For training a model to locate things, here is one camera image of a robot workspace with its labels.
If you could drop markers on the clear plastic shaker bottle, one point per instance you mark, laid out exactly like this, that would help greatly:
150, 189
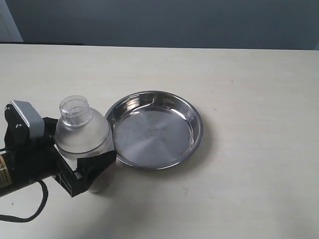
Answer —
83, 132

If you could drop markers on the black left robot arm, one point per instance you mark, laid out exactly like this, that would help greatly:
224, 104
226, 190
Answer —
30, 155

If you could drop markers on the round stainless steel plate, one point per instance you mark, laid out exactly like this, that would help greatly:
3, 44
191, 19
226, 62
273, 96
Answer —
154, 130

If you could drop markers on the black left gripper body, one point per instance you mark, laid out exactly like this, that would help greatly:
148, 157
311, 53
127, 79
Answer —
28, 160

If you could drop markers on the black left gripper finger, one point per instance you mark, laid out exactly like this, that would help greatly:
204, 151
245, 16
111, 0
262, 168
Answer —
97, 171
49, 129

